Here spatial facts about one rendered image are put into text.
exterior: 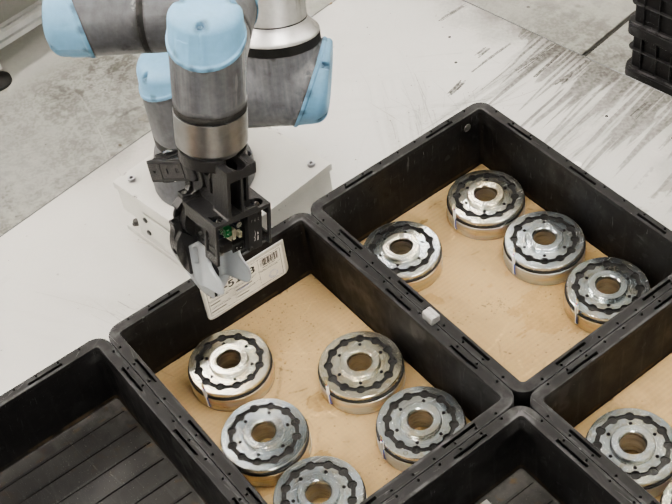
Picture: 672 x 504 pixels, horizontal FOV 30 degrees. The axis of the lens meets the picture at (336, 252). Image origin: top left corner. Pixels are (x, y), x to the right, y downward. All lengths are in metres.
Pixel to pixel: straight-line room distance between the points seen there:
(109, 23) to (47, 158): 1.91
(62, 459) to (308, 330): 0.34
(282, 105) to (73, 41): 0.42
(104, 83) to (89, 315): 1.60
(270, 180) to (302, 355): 0.35
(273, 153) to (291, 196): 0.09
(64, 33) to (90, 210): 0.70
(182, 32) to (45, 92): 2.23
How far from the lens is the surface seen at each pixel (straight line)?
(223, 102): 1.23
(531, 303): 1.59
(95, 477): 1.52
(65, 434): 1.57
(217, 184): 1.28
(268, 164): 1.85
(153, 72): 1.69
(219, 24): 1.20
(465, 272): 1.63
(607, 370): 1.46
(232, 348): 1.54
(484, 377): 1.40
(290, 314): 1.61
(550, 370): 1.40
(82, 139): 3.24
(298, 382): 1.54
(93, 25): 1.33
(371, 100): 2.09
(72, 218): 2.00
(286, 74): 1.66
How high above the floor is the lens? 2.05
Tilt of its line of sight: 47 degrees down
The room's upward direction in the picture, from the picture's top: 9 degrees counter-clockwise
